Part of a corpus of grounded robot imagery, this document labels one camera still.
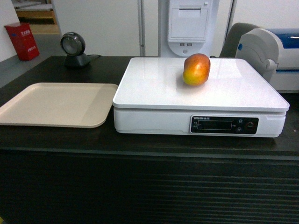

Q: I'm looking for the black barcode scanner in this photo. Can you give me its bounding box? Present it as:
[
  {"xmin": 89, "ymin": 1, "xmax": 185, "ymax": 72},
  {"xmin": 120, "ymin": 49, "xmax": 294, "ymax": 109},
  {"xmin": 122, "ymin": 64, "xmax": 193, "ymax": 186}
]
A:
[{"xmin": 60, "ymin": 32, "xmax": 91, "ymax": 68}]

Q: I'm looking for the red yellow mango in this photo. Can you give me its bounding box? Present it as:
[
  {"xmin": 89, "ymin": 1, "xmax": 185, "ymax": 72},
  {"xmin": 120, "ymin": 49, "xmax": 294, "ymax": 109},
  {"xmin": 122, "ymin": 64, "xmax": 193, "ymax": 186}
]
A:
[{"xmin": 183, "ymin": 53, "xmax": 211, "ymax": 86}]

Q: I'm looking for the white checkout scale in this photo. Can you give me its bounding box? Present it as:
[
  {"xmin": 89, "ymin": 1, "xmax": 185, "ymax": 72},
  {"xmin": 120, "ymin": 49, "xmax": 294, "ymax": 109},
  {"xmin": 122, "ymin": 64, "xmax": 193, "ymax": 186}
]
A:
[{"xmin": 113, "ymin": 58, "xmax": 290, "ymax": 138}]

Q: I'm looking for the grey metal pole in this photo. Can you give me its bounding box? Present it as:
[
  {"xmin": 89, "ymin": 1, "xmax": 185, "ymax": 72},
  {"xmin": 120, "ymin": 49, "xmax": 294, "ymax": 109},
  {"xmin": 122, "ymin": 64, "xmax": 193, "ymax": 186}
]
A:
[{"xmin": 137, "ymin": 0, "xmax": 146, "ymax": 57}]

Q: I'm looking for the beige plastic tray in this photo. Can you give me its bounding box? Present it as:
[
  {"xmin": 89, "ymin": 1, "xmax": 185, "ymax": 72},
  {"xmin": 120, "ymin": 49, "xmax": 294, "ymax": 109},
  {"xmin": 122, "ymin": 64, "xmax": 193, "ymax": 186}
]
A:
[{"xmin": 0, "ymin": 83, "xmax": 118, "ymax": 128}]

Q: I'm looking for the white receipt printer kiosk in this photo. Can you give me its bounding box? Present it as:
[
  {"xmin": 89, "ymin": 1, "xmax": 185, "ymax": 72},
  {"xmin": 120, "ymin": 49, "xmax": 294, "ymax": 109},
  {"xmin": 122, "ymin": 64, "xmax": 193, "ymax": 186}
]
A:
[{"xmin": 158, "ymin": 0, "xmax": 235, "ymax": 57}]

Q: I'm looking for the red fire extinguisher box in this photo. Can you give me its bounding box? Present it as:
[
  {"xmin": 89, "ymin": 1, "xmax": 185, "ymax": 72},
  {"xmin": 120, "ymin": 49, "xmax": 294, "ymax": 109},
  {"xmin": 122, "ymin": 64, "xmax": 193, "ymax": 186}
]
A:
[{"xmin": 4, "ymin": 22, "xmax": 40, "ymax": 61}]

